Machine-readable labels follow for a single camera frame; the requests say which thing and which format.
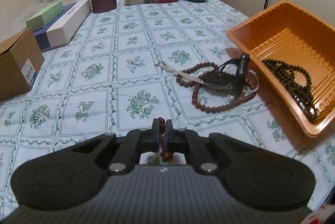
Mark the small dark red bead bracelet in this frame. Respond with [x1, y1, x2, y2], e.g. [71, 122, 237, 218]
[157, 117, 175, 163]

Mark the reddish brown bead necklace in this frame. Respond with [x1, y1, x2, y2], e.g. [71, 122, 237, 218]
[175, 61, 260, 114]

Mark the white pearl necklace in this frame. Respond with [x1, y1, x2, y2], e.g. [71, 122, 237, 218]
[161, 61, 258, 100]

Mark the dark bead necklace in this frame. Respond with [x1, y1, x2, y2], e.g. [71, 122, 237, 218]
[262, 58, 319, 121]

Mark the orange plastic tray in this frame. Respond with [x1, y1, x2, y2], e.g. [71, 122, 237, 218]
[227, 1, 334, 138]

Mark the floral tablecloth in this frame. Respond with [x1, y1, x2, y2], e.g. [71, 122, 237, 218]
[1, 0, 334, 218]

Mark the white and blue long box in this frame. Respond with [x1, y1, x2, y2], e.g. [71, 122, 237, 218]
[33, 0, 91, 52]

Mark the brown cardboard box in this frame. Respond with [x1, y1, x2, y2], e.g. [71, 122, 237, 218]
[0, 28, 44, 101]

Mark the green box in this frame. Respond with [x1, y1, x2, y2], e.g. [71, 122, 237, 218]
[26, 1, 64, 31]

